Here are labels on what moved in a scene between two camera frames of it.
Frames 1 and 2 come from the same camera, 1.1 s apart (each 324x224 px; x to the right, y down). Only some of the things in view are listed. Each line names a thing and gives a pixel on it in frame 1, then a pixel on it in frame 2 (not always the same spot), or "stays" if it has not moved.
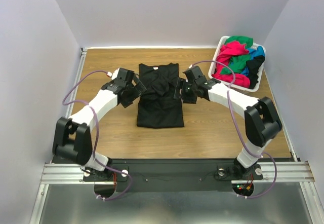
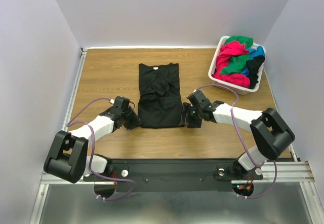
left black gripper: (138, 90) to (135, 119)
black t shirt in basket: (253, 66) stays
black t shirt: (158, 107) stays
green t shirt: (237, 63) stays
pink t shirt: (226, 50) stays
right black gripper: (184, 90) to (190, 116)
